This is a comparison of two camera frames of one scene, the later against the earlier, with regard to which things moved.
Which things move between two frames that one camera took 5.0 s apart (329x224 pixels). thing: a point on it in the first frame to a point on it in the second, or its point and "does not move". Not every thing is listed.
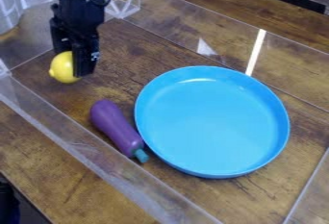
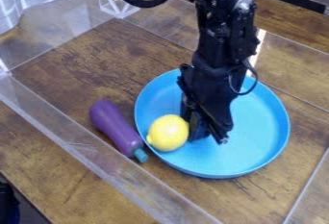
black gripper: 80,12 to 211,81
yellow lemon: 62,70 to 168,133
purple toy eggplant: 114,123 does not move
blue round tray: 213,121 does not move
